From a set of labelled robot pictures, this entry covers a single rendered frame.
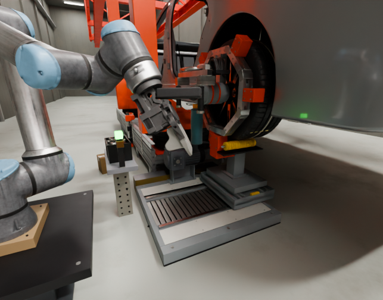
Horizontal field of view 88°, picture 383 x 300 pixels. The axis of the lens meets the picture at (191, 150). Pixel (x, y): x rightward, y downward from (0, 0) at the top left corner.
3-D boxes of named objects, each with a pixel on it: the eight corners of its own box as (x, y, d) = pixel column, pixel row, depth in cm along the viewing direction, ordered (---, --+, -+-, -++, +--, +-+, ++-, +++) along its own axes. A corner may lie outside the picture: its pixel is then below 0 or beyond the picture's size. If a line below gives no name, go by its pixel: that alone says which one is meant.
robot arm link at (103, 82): (64, 69, 56) (84, 38, 49) (100, 72, 65) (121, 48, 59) (79, 99, 56) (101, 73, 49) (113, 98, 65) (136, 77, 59)
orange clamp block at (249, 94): (252, 100, 113) (264, 102, 105) (241, 101, 110) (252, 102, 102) (253, 88, 111) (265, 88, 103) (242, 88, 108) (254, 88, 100)
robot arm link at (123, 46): (118, 44, 58) (139, 19, 53) (139, 82, 59) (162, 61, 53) (90, 38, 50) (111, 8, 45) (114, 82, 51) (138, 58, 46)
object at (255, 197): (273, 199, 150) (274, 187, 147) (233, 211, 135) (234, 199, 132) (233, 174, 193) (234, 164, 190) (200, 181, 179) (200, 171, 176)
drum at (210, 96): (230, 104, 131) (231, 81, 127) (201, 105, 123) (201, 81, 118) (218, 102, 143) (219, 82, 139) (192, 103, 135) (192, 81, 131)
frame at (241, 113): (247, 141, 120) (256, 40, 103) (238, 142, 117) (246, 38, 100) (204, 125, 167) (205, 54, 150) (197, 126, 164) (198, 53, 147)
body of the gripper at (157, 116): (157, 136, 57) (137, 98, 57) (183, 121, 56) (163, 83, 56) (149, 137, 50) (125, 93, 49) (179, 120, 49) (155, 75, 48)
